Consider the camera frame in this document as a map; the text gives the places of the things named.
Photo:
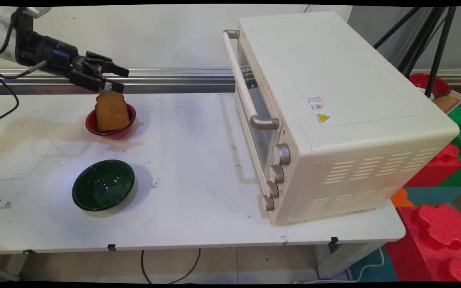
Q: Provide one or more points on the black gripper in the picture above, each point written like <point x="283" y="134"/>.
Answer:
<point x="56" y="56"/>

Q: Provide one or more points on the brown bread slice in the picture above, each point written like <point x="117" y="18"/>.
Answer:
<point x="112" y="112"/>

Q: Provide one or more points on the small red bowl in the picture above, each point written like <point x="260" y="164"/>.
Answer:
<point x="91" y="127"/>

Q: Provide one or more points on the dark green bowl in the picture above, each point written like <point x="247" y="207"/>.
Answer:
<point x="103" y="184"/>

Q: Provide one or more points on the black table clip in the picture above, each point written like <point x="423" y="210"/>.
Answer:
<point x="111" y="247"/>
<point x="334" y="243"/>

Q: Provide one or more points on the silver oven knob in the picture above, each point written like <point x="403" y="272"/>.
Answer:
<point x="272" y="190"/>
<point x="277" y="174"/>
<point x="283" y="154"/>
<point x="268" y="203"/>

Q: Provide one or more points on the cream toaster oven body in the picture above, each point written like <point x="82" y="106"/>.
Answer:
<point x="358" y="120"/>

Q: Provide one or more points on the white table leg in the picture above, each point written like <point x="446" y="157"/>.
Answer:
<point x="346" y="258"/>

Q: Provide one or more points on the orange foam block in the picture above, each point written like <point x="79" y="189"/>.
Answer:
<point x="400" y="198"/>

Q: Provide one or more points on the teal floor mat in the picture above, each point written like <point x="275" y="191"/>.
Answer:
<point x="374" y="268"/>

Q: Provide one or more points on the red bowl with white inside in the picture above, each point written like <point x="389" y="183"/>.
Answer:
<point x="438" y="84"/>

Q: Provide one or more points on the black tripod legs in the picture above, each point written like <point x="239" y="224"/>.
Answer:
<point x="440" y="44"/>

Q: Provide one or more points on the small red foam block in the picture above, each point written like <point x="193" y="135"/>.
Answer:
<point x="434" y="170"/>

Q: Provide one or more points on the teal foam block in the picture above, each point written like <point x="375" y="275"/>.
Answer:
<point x="434" y="195"/>

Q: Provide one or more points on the large red foam block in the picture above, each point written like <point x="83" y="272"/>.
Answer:
<point x="438" y="240"/>

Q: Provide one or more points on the aluminium wall rail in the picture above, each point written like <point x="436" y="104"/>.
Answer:
<point x="166" y="80"/>

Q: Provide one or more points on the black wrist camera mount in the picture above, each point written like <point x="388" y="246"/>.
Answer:
<point x="23" y="40"/>

